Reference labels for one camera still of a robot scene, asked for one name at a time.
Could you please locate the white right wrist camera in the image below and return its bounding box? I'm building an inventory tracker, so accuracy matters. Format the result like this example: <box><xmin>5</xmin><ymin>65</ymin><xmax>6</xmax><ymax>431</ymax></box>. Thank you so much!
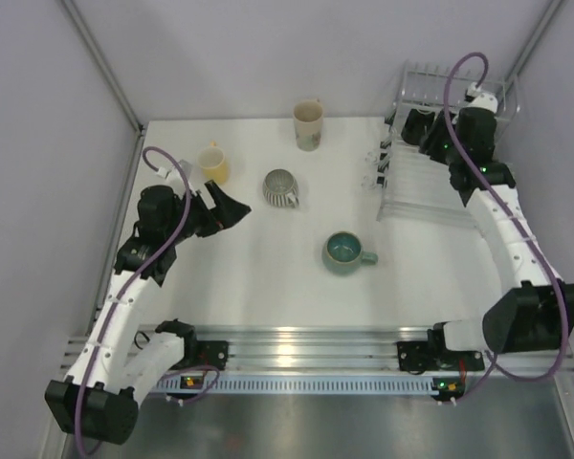
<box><xmin>464</xmin><ymin>82</ymin><xmax>498</xmax><ymax>115</ymax></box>

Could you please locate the perforated cable duct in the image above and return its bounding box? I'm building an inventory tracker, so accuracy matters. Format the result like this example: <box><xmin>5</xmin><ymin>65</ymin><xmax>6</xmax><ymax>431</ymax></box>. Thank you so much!
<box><xmin>157</xmin><ymin>375</ymin><xmax>441</xmax><ymax>396</ymax></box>

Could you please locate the right aluminium frame post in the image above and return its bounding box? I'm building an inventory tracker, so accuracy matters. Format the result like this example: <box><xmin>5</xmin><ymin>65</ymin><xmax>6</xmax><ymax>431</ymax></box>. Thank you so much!
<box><xmin>502</xmin><ymin>0</ymin><xmax>567</xmax><ymax>94</ymax></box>

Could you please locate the tall beige floral cup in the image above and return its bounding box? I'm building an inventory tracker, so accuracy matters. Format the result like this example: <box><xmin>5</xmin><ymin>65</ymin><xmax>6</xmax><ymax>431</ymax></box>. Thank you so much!
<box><xmin>293</xmin><ymin>98</ymin><xmax>324</xmax><ymax>152</ymax></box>

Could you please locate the clear dish rack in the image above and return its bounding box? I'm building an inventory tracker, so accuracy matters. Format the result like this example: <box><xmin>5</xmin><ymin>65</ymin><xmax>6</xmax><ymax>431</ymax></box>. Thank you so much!
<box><xmin>363</xmin><ymin>62</ymin><xmax>520</xmax><ymax>226</ymax></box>

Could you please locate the grey striped mug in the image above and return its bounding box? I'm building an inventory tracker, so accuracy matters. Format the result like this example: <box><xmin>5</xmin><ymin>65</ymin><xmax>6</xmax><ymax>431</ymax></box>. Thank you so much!
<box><xmin>262</xmin><ymin>169</ymin><xmax>299</xmax><ymax>208</ymax></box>

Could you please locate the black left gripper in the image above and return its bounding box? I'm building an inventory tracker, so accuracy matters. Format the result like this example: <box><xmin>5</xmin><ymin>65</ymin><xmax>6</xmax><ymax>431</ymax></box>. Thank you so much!
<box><xmin>165</xmin><ymin>180</ymin><xmax>250</xmax><ymax>245</ymax></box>

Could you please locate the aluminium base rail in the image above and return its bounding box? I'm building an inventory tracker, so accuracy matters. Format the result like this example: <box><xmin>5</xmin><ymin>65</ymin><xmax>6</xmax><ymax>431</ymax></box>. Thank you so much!
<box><xmin>61</xmin><ymin>324</ymin><xmax>574</xmax><ymax>374</ymax></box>

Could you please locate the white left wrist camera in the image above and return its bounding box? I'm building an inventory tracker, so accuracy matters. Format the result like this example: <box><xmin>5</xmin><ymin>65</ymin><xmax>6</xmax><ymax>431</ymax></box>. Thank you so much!
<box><xmin>156</xmin><ymin>160</ymin><xmax>193</xmax><ymax>187</ymax></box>

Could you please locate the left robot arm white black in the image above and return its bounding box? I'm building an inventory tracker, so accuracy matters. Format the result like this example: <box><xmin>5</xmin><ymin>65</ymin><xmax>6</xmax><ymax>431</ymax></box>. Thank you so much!
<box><xmin>45</xmin><ymin>181</ymin><xmax>251</xmax><ymax>445</ymax></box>

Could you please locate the yellow mug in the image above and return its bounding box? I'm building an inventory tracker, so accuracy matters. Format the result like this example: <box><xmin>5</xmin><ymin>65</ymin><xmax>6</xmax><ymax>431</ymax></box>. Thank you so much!
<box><xmin>198</xmin><ymin>142</ymin><xmax>230</xmax><ymax>185</ymax></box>

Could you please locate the teal green mug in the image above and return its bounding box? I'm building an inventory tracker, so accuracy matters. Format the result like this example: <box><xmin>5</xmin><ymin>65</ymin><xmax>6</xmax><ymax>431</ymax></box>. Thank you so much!
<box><xmin>321</xmin><ymin>231</ymin><xmax>379</xmax><ymax>275</ymax></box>

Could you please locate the left aluminium frame post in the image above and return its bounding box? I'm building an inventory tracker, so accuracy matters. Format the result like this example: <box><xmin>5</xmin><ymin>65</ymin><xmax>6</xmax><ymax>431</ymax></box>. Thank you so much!
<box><xmin>56</xmin><ymin>0</ymin><xmax>144</xmax><ymax>135</ymax></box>

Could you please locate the black mug cream inside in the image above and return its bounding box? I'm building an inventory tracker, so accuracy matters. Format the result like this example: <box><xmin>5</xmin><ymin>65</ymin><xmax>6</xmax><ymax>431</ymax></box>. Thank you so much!
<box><xmin>401</xmin><ymin>109</ymin><xmax>435</xmax><ymax>145</ymax></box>

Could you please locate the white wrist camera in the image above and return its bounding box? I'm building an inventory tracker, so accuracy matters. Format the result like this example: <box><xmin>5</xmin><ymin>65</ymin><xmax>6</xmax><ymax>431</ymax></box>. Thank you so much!
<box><xmin>464</xmin><ymin>82</ymin><xmax>498</xmax><ymax>115</ymax></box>
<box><xmin>156</xmin><ymin>160</ymin><xmax>193</xmax><ymax>187</ymax></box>

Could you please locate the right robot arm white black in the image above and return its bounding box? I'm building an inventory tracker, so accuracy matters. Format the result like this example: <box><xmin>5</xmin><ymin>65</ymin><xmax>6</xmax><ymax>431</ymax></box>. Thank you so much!
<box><xmin>421</xmin><ymin>105</ymin><xmax>574</xmax><ymax>369</ymax></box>

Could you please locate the aluminium frame post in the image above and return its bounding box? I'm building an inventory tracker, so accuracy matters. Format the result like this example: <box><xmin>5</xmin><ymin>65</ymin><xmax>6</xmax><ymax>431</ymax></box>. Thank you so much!
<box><xmin>56</xmin><ymin>0</ymin><xmax>144</xmax><ymax>135</ymax></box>
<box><xmin>502</xmin><ymin>0</ymin><xmax>567</xmax><ymax>94</ymax></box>

